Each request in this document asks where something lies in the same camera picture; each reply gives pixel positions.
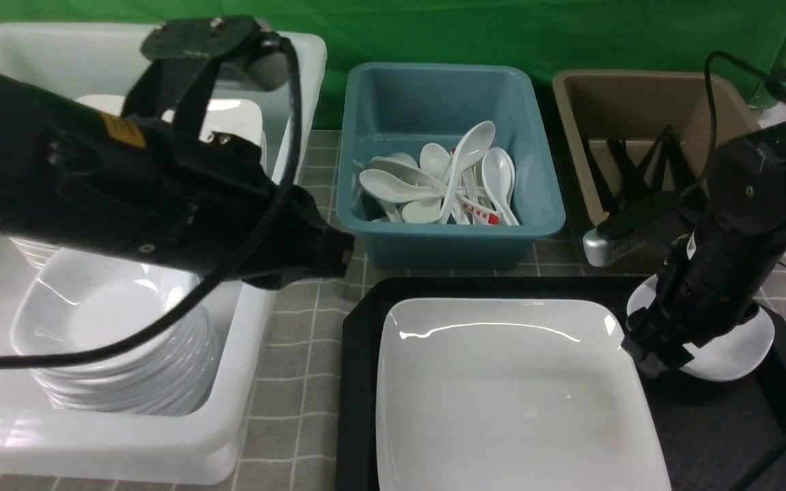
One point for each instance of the stack of white small bowls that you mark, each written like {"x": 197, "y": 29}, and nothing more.
{"x": 85, "y": 301}

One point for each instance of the stack of white square plates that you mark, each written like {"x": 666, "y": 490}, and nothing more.
{"x": 232, "y": 116}

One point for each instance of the large white plastic bin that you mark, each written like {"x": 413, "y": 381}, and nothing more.
{"x": 38, "y": 443}

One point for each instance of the pile of black chopsticks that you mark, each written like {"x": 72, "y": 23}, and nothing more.
{"x": 625, "y": 173}

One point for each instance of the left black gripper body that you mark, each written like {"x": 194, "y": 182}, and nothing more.
{"x": 137, "y": 189}

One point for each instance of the large white rice plate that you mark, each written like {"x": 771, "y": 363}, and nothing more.
{"x": 511, "y": 394}

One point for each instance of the small white dish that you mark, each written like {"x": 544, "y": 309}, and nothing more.
{"x": 728, "y": 357}

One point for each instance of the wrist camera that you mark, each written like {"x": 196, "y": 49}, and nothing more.
{"x": 215, "y": 48}
{"x": 657, "y": 221}

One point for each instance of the grey checkered tablecloth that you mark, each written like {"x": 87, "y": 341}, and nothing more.
{"x": 292, "y": 411}

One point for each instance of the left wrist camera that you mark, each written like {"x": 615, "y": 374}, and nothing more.
{"x": 215, "y": 48}

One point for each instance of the brown plastic bin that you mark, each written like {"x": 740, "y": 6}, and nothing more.
{"x": 661, "y": 114}

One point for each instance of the pile of white spoons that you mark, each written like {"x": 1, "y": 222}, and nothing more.
{"x": 413, "y": 190}

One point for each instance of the white ceramic soup spoon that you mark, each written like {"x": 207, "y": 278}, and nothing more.
{"x": 470, "y": 149}

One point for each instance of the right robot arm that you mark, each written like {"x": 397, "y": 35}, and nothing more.
{"x": 745, "y": 218}

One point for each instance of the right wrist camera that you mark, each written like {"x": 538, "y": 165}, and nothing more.
{"x": 657, "y": 221}

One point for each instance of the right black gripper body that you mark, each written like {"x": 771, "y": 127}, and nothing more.
{"x": 699, "y": 288}

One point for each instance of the black serving tray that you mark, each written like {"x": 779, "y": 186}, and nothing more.
{"x": 710, "y": 433}

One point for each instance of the teal plastic bin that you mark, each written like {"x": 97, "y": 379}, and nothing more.
{"x": 400, "y": 107}

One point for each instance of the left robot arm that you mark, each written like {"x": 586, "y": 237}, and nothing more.
{"x": 23, "y": 113}

